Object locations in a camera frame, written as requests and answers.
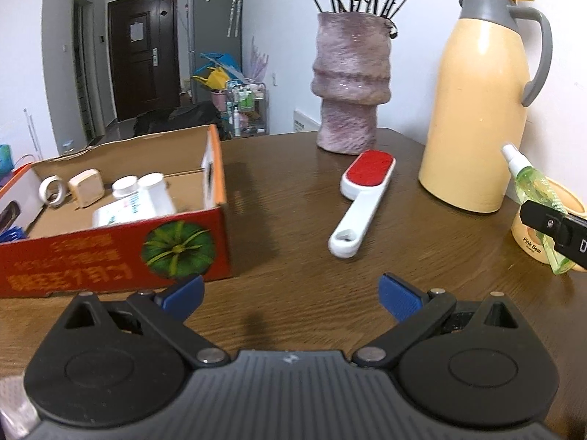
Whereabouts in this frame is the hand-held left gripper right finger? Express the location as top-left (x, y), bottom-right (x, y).
top-left (352, 272), bottom-right (521, 370)

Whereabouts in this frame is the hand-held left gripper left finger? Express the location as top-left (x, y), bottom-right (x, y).
top-left (59, 274), bottom-right (230, 367)

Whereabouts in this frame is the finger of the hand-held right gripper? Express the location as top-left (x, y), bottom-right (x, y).
top-left (519, 199), bottom-right (587, 251)

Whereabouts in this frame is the green spray bottle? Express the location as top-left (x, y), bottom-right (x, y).
top-left (501, 143), bottom-right (581, 276)

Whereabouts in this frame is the red cardboard box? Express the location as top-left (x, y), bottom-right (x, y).
top-left (0, 124), bottom-right (231, 298)

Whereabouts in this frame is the small white bottle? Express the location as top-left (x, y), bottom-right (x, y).
top-left (138, 173), bottom-right (177, 216)

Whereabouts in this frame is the large white pill bottle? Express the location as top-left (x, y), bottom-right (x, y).
top-left (93, 176), bottom-right (152, 228)

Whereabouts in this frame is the red and white lint brush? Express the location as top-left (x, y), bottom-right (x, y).
top-left (328, 150), bottom-right (396, 259)

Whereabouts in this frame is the large white screw cap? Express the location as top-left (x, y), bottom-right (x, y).
top-left (111, 175), bottom-right (139, 199)

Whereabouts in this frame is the beige power adapter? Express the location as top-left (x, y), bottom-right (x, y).
top-left (68, 169), bottom-right (104, 208)

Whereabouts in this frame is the small white screw cap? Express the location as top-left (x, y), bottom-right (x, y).
top-left (38, 175), bottom-right (66, 208)

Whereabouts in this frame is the yellow bear mug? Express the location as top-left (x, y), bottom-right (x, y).
top-left (511, 179), bottom-right (587, 267)

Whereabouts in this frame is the yellow thermos jug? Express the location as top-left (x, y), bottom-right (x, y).
top-left (418, 0), bottom-right (553, 214)

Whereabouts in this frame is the black bag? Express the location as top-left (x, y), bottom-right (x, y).
top-left (133, 102), bottom-right (225, 140)

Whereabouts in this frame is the metal trolley rack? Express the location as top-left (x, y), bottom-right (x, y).
top-left (225, 80), bottom-right (267, 137)

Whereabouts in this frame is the yellow plastic item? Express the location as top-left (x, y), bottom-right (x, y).
top-left (192, 66), bottom-right (230, 91)

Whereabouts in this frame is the pink ceramic vase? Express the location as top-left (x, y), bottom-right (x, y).
top-left (311, 11), bottom-right (399, 155)

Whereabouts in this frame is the dark wooden entrance door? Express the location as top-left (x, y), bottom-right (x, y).
top-left (107, 0), bottom-right (181, 122)

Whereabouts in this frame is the blue plastic item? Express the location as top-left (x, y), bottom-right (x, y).
top-left (199, 52), bottom-right (244, 81)

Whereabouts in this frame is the pink translucent umbrella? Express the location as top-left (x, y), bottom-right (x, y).
top-left (250, 37), bottom-right (269, 84)

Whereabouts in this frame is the grey refrigerator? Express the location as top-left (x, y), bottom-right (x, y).
top-left (188, 0), bottom-right (243, 106)

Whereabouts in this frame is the white wall box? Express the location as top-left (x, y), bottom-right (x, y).
top-left (293, 109), bottom-right (322, 133)

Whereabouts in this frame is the dark side door frame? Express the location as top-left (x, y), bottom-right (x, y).
top-left (73, 0), bottom-right (99, 140)

